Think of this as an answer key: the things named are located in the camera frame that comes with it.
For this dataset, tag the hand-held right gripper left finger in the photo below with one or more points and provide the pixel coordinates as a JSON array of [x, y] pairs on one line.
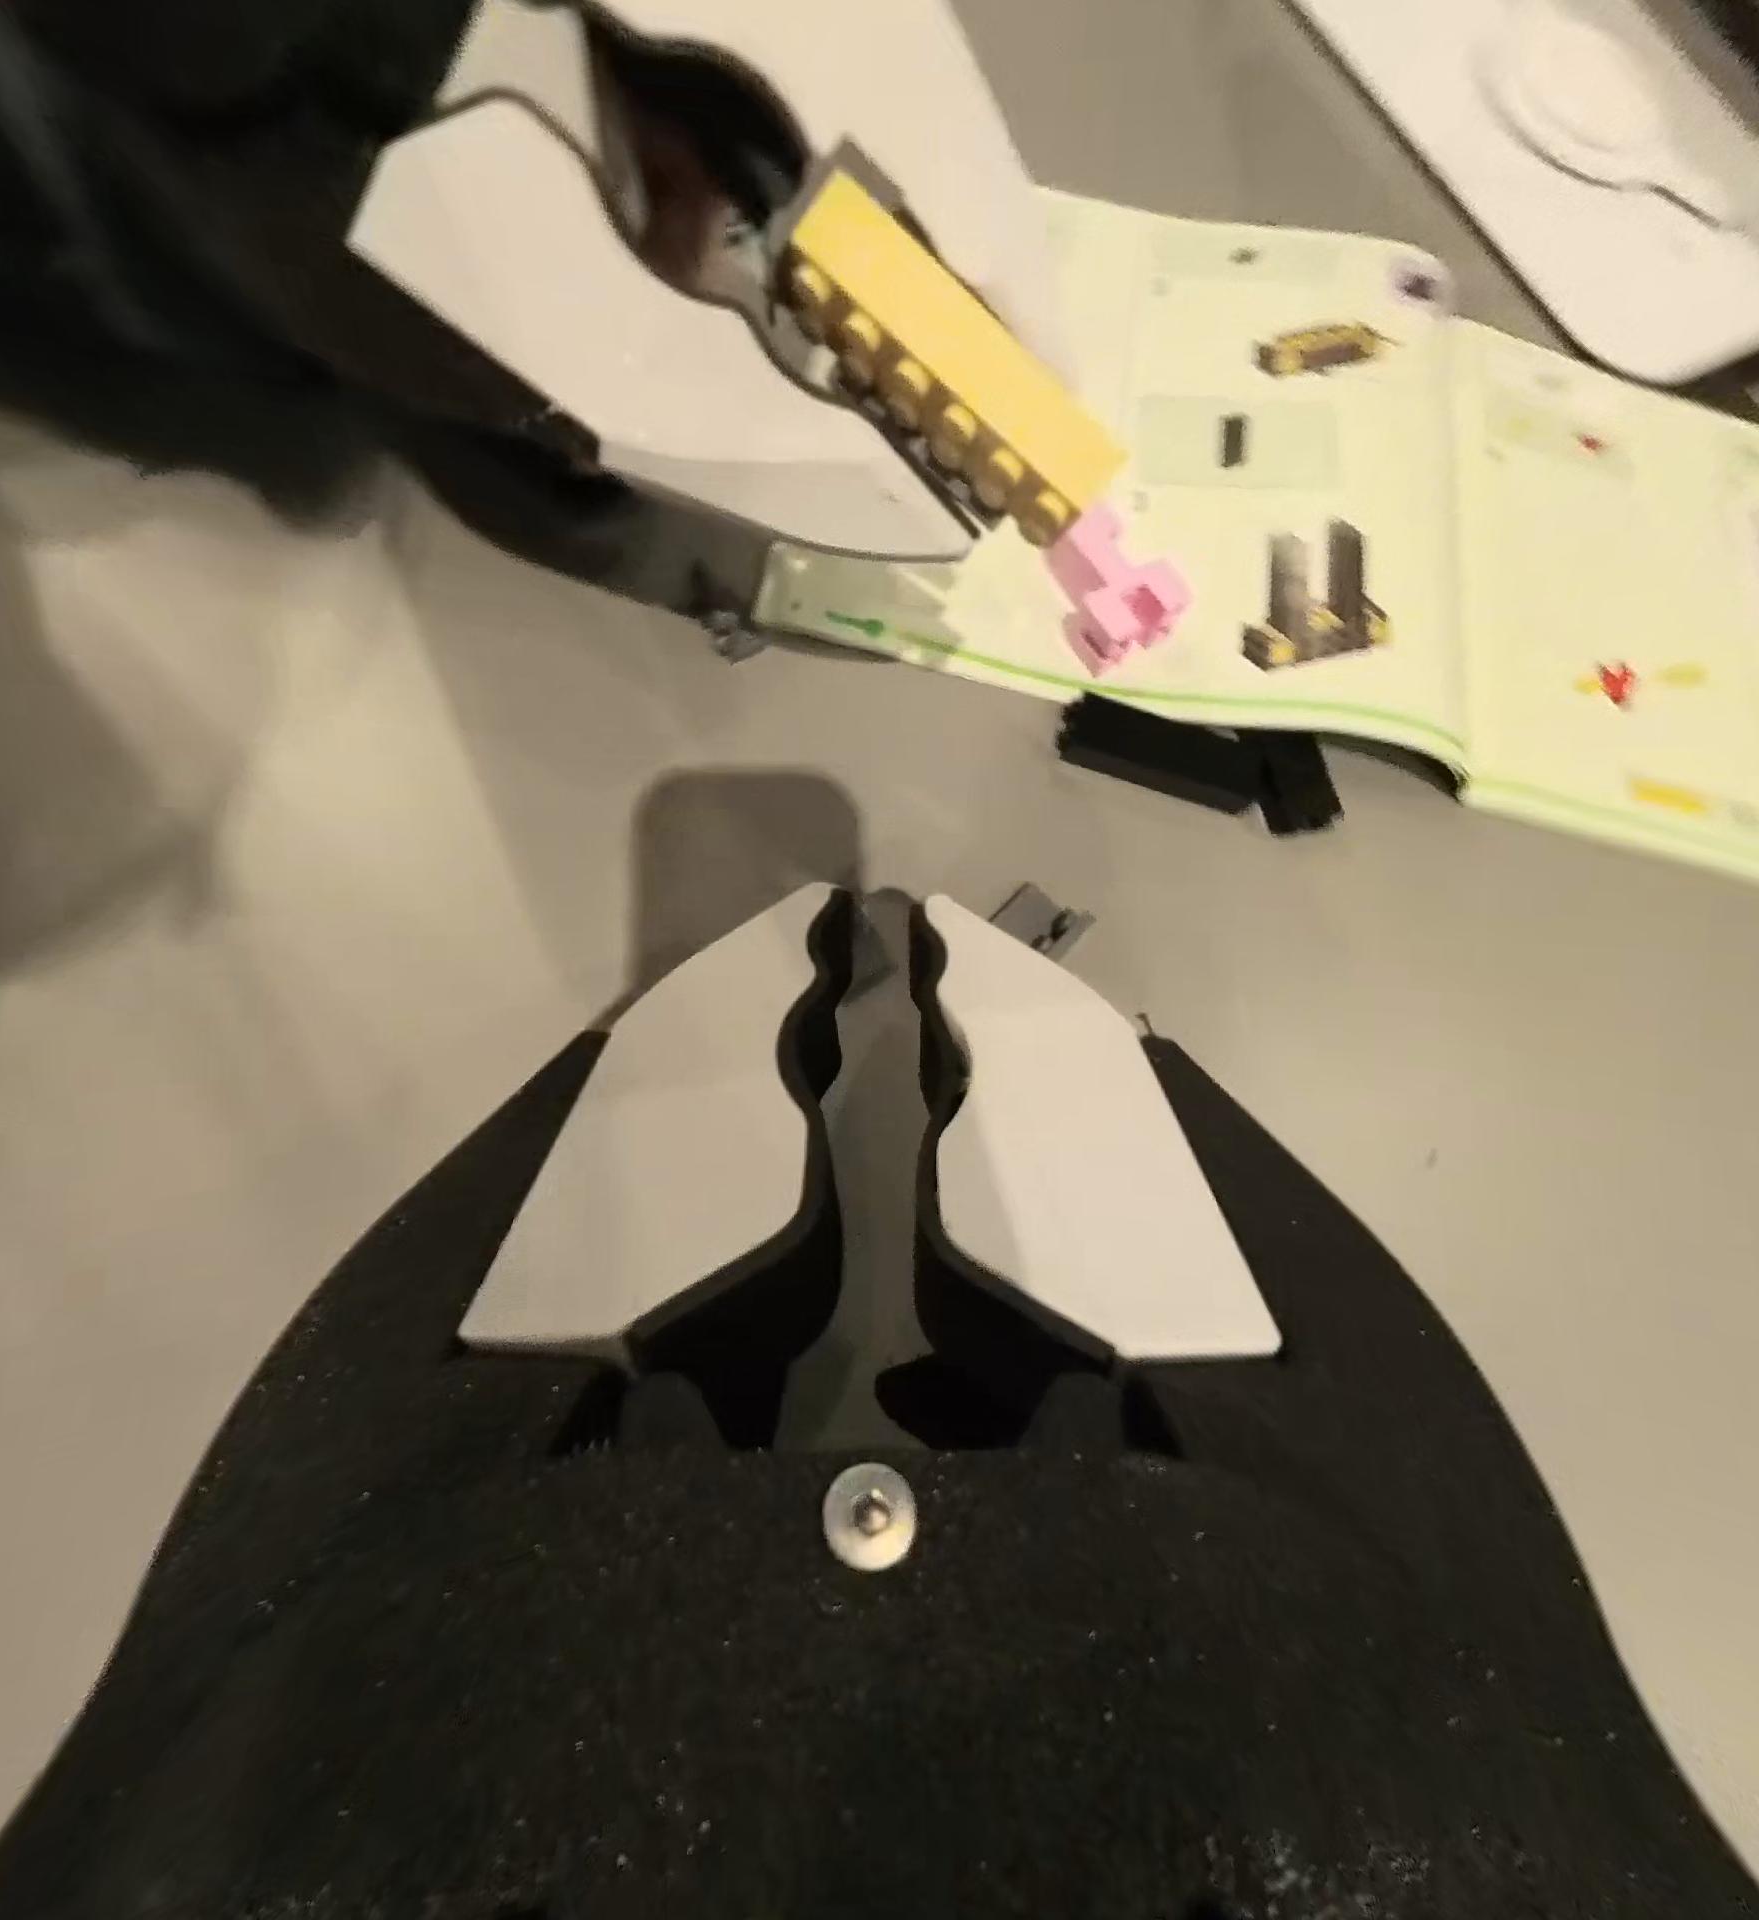
[[641, 1154]]

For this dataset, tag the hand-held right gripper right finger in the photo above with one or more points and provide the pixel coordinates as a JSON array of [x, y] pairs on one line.
[[1104, 1170]]

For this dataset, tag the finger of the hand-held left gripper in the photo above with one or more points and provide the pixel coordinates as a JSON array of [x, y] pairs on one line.
[[895, 91], [641, 375]]

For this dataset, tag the small dark grey brick piece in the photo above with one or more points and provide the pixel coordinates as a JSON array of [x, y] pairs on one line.
[[1044, 919]]

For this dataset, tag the yellow and dark grey brick assembly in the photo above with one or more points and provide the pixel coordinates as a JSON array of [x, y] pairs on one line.
[[954, 344]]

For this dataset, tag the black brick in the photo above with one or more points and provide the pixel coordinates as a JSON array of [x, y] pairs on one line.
[[1300, 788], [1164, 750]]

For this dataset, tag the pink brick piece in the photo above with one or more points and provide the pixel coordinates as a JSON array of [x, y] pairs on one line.
[[1112, 592]]

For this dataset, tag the pale green instruction booklet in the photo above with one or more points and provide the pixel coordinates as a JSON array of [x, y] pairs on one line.
[[1420, 494]]

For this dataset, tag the white box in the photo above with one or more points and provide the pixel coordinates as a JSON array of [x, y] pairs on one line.
[[1570, 164]]

